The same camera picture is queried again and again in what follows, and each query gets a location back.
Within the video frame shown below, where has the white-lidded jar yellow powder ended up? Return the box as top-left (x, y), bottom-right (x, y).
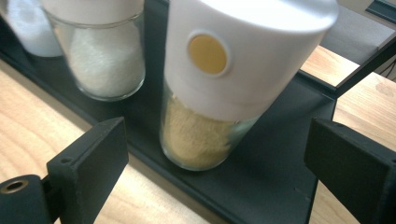
top-left (159, 0), bottom-right (340, 172)

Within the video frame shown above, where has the white-lidded jar white powder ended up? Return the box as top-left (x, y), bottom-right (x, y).
top-left (40, 0), bottom-right (147, 103)

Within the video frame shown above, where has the clear-lidded glass jar white powder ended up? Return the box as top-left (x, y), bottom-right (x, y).
top-left (0, 0), bottom-right (64, 59)

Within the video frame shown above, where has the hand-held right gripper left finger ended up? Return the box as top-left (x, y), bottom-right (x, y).
top-left (46, 117), bottom-right (130, 224)

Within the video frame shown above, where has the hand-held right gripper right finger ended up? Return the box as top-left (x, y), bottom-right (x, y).
top-left (304, 117), bottom-right (396, 224)

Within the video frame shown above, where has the black metal shelf rack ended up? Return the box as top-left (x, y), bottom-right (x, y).
top-left (0, 0), bottom-right (396, 224)

